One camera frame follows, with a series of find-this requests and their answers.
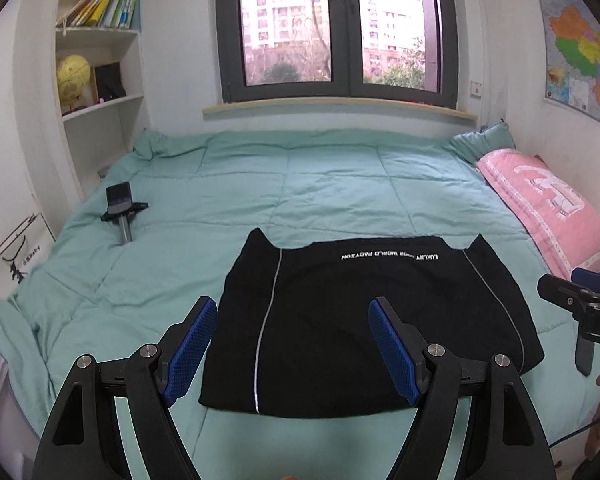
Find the colourful wall map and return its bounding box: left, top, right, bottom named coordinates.
left=537, top=0, right=600, bottom=136

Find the pink pillow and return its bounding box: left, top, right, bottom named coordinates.
left=475, top=149, right=600, bottom=286

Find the dark framed window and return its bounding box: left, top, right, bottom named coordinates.
left=220, top=0, right=458, bottom=108

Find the wooden window sill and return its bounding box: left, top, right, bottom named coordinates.
left=202, top=96, right=478, bottom=125

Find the white bookshelf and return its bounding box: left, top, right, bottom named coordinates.
left=55, top=0, right=148, bottom=201

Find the black cable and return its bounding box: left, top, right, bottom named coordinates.
left=550, top=422, right=598, bottom=448

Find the black hoodie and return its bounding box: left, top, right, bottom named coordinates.
left=198, top=227, right=546, bottom=418

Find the mint green pillow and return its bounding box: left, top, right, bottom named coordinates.
left=450, top=121, right=518, bottom=163

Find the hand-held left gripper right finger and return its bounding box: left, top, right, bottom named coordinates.
left=369, top=297, right=556, bottom=480

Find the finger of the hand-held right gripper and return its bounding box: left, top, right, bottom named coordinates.
left=537, top=274, right=588, bottom=318
left=571, top=267, right=600, bottom=293

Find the black smartphone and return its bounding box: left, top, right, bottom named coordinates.
left=106, top=181, right=134, bottom=216

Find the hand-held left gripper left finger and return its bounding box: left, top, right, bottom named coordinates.
left=32, top=296, right=217, bottom=480

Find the mint green quilt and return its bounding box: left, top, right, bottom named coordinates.
left=0, top=127, right=600, bottom=480

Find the yellow globe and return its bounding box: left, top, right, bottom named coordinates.
left=56, top=54, right=91, bottom=113

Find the row of colourful books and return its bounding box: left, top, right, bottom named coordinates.
left=56, top=0, right=141, bottom=29

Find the white paper drawing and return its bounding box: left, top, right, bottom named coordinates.
left=0, top=212, right=56, bottom=301

